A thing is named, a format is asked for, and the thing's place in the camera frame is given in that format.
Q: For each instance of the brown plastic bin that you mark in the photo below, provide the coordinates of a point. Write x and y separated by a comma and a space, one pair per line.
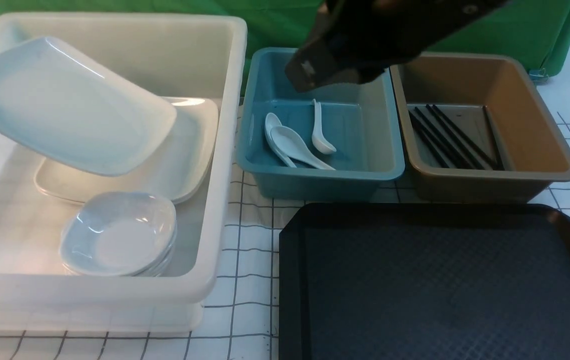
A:
535, 151

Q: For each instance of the black serving tray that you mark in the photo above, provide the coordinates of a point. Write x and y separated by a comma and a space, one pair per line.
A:
425, 281

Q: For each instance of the large white plastic bin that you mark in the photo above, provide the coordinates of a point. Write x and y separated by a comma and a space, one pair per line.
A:
169, 303

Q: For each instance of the upper white square plate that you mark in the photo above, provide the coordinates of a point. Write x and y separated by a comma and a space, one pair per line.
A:
174, 171

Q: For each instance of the checkered table cloth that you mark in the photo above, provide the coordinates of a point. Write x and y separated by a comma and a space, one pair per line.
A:
240, 316

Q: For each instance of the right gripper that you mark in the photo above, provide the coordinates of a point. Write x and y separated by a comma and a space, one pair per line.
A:
354, 41

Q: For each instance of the white small bowl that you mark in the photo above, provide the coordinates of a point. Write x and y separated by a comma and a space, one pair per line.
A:
120, 234

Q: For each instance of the black chopsticks in bin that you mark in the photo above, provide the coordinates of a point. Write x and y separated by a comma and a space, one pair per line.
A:
458, 136

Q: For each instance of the teal plastic bin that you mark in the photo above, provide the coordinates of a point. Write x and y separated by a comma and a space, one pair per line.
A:
361, 121

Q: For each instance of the white rice plate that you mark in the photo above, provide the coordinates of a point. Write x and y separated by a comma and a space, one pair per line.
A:
62, 104

